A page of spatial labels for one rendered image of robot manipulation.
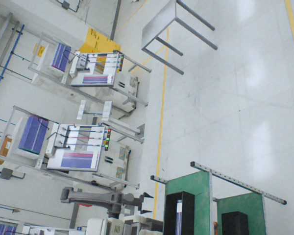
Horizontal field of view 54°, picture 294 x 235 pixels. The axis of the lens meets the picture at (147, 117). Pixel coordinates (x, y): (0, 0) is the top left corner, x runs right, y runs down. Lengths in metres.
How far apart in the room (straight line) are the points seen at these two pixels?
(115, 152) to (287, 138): 2.65
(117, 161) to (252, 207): 2.60
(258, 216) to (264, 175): 0.58
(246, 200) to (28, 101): 4.74
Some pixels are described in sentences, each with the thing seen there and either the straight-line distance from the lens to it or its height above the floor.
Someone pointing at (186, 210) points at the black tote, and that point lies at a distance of 1.98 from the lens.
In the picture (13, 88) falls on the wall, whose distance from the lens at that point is 6.24.
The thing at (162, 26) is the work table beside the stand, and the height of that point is 0.80.
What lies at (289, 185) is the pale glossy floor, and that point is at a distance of 2.80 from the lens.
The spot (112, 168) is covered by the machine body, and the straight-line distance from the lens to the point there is 4.53.
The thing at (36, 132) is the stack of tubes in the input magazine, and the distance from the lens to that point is 4.32.
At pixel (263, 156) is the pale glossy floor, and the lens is 3.00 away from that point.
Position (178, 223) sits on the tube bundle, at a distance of 2.06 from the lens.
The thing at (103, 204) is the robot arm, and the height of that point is 1.33.
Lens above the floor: 2.37
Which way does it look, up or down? 30 degrees down
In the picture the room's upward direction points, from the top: 64 degrees counter-clockwise
